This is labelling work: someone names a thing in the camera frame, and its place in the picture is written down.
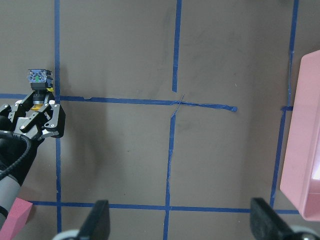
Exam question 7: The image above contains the pink cube centre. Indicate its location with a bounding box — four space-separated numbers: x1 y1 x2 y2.
0 197 33 240

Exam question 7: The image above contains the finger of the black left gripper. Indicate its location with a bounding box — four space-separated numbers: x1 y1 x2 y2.
22 93 66 139
0 91 33 133

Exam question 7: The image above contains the pink plastic bin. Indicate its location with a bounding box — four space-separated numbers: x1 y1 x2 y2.
280 51 320 222

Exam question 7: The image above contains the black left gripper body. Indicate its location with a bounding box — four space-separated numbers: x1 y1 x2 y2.
0 111 44 160

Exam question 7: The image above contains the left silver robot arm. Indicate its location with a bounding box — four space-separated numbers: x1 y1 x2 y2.
0 90 66 224

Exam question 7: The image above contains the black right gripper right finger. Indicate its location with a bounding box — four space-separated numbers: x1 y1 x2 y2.
249 197 296 240

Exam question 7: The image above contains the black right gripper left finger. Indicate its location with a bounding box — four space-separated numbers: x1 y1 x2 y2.
76 200 111 240

